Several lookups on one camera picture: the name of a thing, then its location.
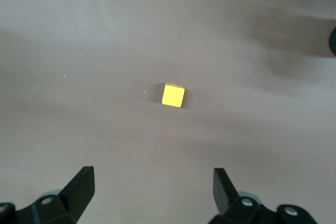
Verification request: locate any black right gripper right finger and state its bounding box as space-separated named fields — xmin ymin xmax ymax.
xmin=208 ymin=167 xmax=320 ymax=224

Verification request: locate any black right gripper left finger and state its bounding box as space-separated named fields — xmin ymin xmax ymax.
xmin=0 ymin=166 xmax=96 ymax=224

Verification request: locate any yellow cube block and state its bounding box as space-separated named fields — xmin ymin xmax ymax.
xmin=161 ymin=82 xmax=186 ymax=109

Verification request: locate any black ribbed cylinder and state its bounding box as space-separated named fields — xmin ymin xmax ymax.
xmin=328 ymin=26 xmax=336 ymax=57

